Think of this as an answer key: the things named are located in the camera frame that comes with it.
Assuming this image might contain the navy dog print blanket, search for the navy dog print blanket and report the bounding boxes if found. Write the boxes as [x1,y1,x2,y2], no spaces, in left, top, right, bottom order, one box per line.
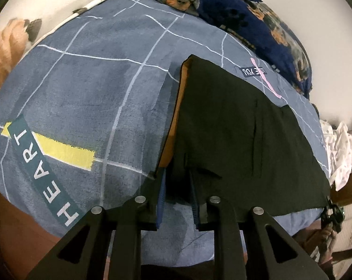
[135,0,313,100]

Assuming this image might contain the white dotted cloth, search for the white dotted cloth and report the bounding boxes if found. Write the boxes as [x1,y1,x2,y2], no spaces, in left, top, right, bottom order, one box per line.
[320,119,352,191]

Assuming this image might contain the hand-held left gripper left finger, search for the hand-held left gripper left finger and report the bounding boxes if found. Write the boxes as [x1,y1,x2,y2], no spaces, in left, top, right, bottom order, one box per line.
[24,168,168,280]

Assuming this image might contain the black pants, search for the black pants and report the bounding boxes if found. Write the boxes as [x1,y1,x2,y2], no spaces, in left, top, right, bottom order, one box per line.
[155,54,332,215]

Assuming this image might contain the brown and white wardrobe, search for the brown and white wardrobe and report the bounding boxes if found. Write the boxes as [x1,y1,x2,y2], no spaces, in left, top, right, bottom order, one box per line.
[330,127,352,257]

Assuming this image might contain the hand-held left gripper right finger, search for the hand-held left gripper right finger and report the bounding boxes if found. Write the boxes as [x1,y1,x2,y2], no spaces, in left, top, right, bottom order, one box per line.
[189,171,331,280]

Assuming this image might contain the blue grid bedsheet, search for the blue grid bedsheet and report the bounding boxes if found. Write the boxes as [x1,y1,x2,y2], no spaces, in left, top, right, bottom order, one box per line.
[0,0,331,269]

